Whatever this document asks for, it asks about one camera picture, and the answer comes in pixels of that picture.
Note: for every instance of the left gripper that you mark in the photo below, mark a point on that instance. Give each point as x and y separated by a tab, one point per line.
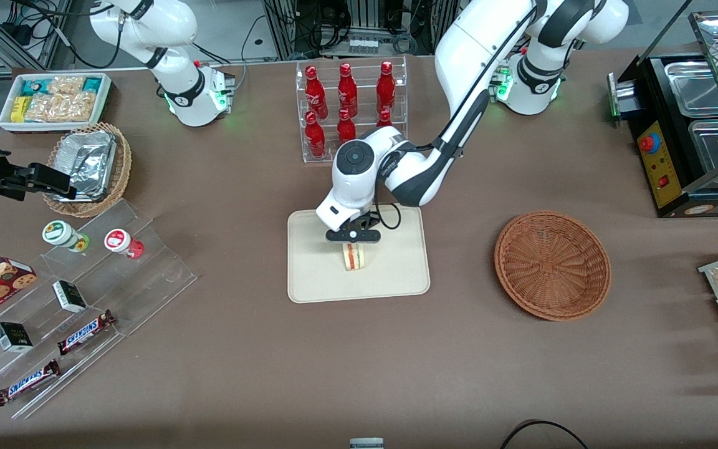
362	224

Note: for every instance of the triangle sandwich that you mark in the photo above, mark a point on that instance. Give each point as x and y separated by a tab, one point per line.
353	257

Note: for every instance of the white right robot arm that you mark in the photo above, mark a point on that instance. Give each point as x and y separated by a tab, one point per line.
178	93

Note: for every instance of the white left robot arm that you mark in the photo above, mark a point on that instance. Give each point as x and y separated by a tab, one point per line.
477	50

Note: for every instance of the beige plastic tray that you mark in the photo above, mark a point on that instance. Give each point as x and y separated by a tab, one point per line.
396	268

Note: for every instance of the light wicker basket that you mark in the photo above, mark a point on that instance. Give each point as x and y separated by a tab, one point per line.
123	162

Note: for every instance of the brown wicker basket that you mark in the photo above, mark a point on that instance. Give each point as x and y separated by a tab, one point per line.
552	265

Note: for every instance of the aluminium foil container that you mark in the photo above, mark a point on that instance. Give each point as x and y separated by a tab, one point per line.
88	159

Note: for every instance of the green lid cup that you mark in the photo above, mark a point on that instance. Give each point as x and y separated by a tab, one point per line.
60	233

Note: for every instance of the large clear cracker bag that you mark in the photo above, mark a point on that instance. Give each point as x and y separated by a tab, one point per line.
63	109

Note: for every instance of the white rectangular snack bin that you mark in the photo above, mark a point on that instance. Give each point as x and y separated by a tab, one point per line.
4	121

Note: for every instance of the yellow snack packet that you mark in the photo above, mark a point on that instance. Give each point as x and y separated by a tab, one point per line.
18	109

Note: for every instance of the red lid cup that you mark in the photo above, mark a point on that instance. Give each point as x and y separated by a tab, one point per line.
119	241

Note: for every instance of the clear acrylic bottle rack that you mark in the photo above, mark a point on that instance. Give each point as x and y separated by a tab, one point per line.
334	156

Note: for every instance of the teal snack packet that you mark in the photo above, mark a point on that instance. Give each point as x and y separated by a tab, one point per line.
93	84
33	86

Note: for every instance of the small clear cracker bag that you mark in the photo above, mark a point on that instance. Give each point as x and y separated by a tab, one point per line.
67	84

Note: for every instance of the red cola bottle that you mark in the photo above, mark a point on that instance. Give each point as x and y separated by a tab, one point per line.
346	128
315	137
347	90
386	87
315	90
384	117

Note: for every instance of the small black box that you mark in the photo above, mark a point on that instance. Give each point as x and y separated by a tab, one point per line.
12	337
69	296

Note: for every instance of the clear acrylic stepped display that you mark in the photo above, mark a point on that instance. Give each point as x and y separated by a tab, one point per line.
147	274

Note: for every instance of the Snickers chocolate bar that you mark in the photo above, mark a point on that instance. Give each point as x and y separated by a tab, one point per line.
25	382
85	332

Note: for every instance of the grey device edge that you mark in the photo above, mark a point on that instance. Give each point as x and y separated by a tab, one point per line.
366	443

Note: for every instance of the white power strip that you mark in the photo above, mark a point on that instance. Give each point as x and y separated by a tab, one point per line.
364	45

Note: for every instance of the black hot food display case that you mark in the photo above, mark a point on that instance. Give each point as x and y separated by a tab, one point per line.
661	165

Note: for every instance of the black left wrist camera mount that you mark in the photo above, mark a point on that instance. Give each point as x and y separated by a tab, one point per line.
337	236

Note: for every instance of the aluminium frame rack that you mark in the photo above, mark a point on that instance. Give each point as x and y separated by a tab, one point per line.
359	19

